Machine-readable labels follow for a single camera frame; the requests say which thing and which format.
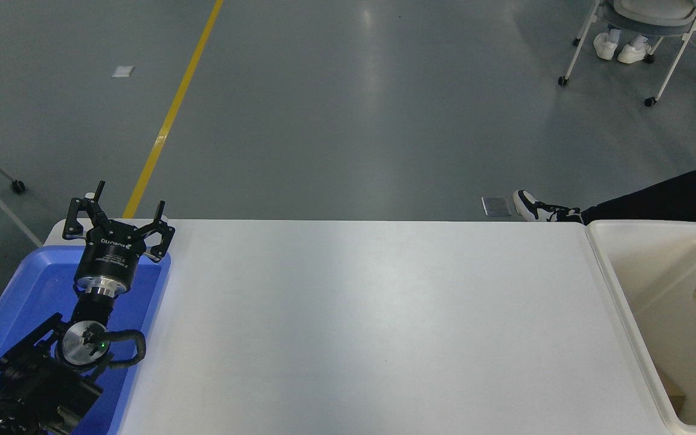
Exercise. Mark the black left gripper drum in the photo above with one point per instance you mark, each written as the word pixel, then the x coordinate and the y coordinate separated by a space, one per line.
pixel 109 257

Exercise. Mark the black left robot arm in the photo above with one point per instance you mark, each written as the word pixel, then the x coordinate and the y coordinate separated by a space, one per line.
pixel 34 386

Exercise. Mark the large pale plastic bin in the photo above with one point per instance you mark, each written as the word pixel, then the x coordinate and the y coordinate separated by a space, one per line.
pixel 656 284

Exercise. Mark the blue plastic tray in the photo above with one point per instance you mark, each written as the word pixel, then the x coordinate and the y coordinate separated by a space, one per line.
pixel 28 284

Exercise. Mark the brown cardboard scrap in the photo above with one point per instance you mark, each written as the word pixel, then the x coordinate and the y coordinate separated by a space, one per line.
pixel 676 399

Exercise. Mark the small white paper sheet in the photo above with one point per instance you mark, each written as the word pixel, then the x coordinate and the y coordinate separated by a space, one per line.
pixel 122 70

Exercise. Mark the metal floor plate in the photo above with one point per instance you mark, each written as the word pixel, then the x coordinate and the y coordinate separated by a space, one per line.
pixel 496 206

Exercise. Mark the white wheeled chair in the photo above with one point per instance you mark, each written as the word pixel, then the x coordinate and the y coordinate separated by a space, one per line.
pixel 656 12

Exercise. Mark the grey wheeled tube frame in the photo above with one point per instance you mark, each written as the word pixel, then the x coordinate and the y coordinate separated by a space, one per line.
pixel 17 186

